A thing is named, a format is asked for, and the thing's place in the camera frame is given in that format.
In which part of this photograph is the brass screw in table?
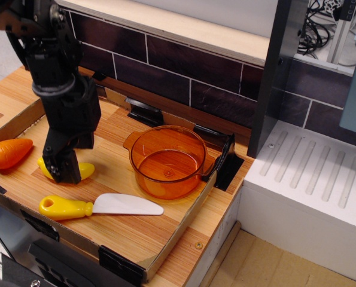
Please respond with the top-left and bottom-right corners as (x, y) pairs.
(195, 242), (203, 249)

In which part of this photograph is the black cable bundle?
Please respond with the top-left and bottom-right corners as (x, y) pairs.
(297, 0), (339, 56)

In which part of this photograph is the dark grey vertical post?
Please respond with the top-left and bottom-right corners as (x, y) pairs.
(247, 0), (308, 158)

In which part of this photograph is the orange toy carrot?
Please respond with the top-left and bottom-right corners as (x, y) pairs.
(0, 138), (33, 169)

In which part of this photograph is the yellow toy banana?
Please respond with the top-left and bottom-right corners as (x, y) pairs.
(37, 157), (95, 180)

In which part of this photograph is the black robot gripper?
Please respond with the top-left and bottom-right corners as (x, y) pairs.
(39, 75), (101, 184)

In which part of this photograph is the white ridged drain board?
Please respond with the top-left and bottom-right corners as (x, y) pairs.
(244, 121), (356, 228)

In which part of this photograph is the yellow-handled white toy knife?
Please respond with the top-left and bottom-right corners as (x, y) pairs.
(38, 193), (164, 221)

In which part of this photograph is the orange transparent plastic pot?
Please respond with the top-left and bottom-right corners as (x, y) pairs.
(123, 125), (215, 200)

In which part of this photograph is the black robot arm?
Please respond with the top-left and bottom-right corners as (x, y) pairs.
(0, 1), (101, 184)

